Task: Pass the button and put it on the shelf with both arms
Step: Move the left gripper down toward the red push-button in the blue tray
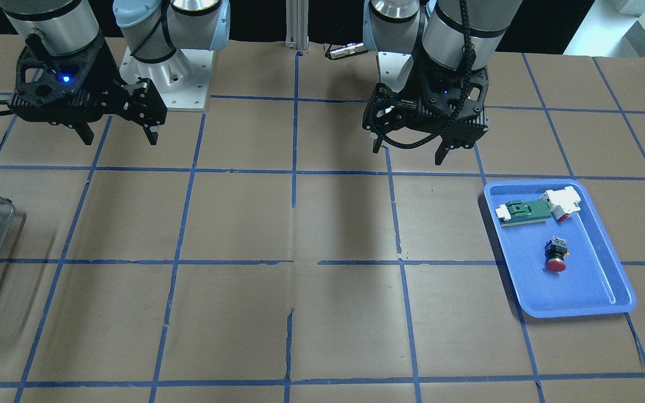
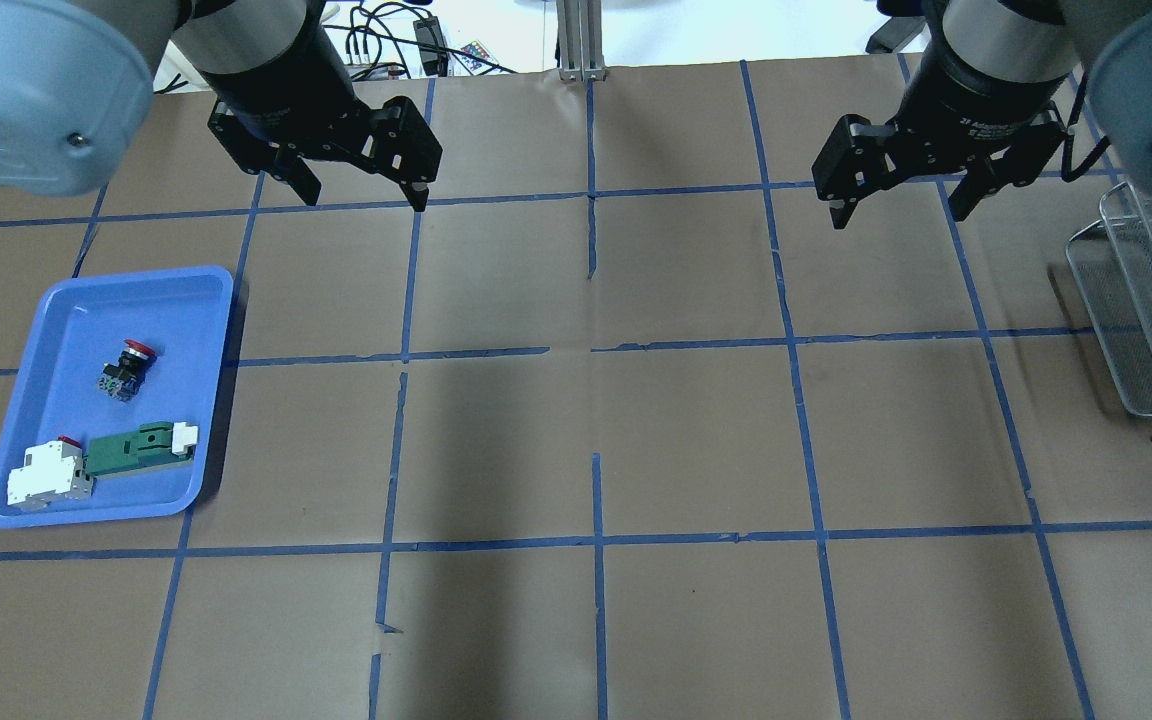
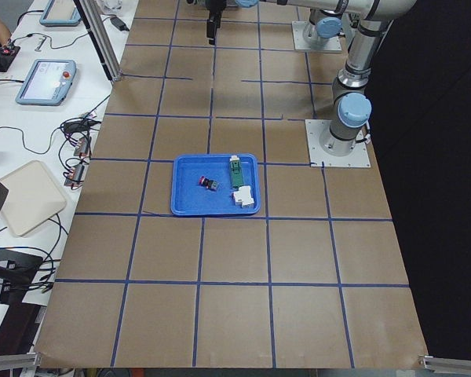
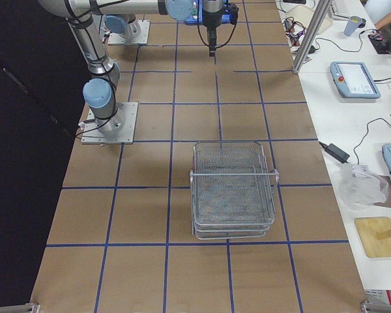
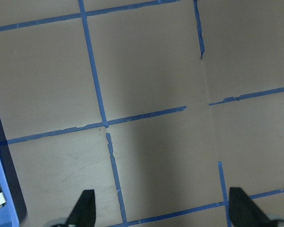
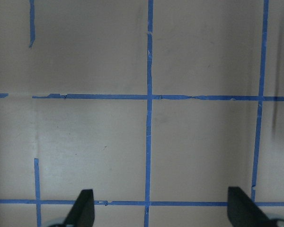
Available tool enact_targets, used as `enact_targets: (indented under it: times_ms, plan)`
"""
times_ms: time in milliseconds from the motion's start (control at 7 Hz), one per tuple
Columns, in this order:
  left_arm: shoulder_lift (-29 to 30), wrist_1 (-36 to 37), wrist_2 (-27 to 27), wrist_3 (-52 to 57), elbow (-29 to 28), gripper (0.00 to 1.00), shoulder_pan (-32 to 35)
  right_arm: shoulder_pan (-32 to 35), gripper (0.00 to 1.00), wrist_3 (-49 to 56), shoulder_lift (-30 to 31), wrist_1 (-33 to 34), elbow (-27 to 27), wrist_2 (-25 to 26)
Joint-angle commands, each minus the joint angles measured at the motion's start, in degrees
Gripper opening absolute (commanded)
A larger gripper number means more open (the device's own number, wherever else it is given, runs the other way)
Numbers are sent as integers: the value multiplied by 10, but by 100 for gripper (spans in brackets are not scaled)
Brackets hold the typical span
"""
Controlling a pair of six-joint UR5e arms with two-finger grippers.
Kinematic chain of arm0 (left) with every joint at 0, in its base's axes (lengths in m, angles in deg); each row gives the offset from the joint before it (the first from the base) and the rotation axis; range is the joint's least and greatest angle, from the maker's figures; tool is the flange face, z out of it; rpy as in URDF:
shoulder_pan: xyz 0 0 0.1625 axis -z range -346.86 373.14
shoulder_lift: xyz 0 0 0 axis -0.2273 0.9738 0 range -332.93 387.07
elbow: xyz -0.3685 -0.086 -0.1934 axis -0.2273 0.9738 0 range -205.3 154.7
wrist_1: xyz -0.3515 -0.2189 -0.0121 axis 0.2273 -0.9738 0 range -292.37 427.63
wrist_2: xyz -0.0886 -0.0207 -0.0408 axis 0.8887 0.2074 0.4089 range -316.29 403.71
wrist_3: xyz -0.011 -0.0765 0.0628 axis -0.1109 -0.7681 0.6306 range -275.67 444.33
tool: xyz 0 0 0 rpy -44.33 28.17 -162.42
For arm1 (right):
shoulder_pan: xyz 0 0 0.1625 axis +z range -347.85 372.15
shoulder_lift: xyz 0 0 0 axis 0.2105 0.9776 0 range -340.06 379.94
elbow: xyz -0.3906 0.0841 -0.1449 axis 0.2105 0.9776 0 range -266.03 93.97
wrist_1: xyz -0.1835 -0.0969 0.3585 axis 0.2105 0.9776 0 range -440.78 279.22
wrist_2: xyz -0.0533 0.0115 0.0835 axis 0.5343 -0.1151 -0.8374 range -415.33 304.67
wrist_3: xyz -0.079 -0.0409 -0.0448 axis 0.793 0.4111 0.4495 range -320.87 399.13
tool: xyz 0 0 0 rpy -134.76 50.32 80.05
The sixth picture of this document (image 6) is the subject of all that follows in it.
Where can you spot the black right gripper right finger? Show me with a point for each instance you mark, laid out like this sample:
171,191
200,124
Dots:
243,212

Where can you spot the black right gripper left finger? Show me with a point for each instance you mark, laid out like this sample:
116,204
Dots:
82,213

